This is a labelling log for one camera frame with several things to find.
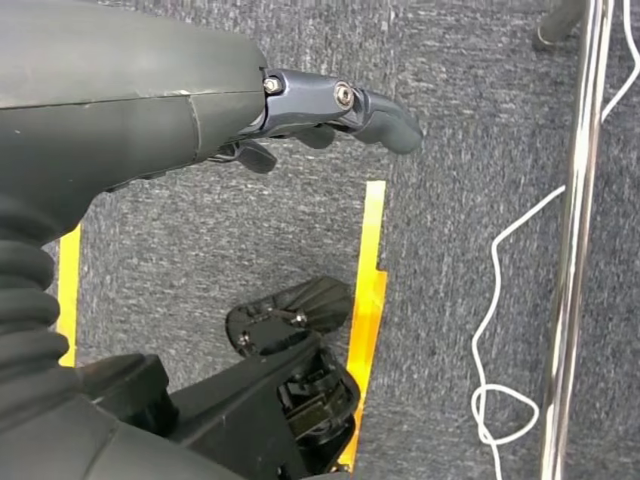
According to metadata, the steel workbench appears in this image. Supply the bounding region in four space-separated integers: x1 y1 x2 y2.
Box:
532 0 616 480

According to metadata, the yellow tape strip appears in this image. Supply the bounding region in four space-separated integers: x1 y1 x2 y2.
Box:
337 180 389 473
56 223 82 369

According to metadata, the grey robot body shell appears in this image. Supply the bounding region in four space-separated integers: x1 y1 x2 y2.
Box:
0 394 241 480

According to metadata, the black robot leg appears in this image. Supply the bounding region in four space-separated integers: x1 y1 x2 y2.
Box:
79 276 362 480

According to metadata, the white cable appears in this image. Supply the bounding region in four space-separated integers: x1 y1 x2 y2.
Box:
469 0 640 480

